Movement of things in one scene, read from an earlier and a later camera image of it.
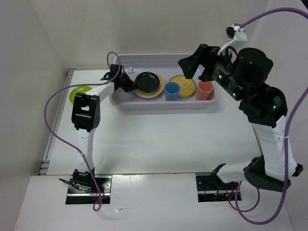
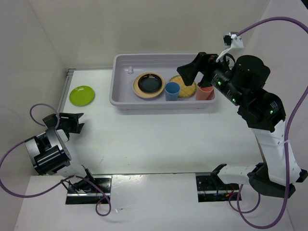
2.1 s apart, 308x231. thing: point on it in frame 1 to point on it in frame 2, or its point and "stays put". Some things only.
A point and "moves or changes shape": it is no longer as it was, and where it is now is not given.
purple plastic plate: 147,97 stays put
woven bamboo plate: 188,86 stays put
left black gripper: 131,85 to 72,118
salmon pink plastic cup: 205,91 stays put
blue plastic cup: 172,89 stays put
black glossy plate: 147,82 moves or changes shape
